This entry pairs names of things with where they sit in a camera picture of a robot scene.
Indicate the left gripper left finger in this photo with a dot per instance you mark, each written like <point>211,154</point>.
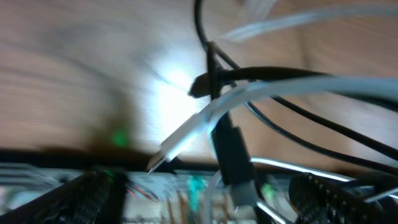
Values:
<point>93,197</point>

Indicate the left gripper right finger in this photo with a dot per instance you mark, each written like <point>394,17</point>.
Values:
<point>317,200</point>

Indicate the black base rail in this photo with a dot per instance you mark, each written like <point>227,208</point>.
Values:
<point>64,158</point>

